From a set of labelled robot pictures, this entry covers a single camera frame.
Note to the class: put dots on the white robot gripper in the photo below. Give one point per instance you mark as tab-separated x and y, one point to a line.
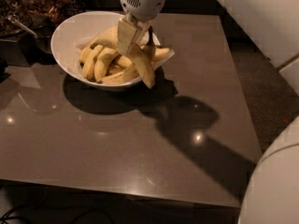
144	4

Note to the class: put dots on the large top yellow banana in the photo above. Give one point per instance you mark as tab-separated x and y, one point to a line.
142	57

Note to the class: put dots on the yellow banana right upright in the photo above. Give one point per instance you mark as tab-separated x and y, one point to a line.
108	38

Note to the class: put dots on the yellow banana far right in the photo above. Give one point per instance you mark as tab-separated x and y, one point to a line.
160	54

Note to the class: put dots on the yellow banana middle left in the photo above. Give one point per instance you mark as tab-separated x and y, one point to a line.
103	62

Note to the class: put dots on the yellow banana bottom front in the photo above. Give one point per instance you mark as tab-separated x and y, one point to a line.
121	77

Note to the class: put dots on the yellow banana far left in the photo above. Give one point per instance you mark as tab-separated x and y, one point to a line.
84	54

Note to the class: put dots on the white ceramic bowl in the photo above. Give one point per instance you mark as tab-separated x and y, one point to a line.
74	34

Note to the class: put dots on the glass jar dried fruit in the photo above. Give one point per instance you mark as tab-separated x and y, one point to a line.
52	9

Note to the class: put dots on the glass jar with snacks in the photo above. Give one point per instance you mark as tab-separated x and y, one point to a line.
16	9

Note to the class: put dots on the metal scoop handle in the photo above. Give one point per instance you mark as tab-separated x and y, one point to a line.
15	20

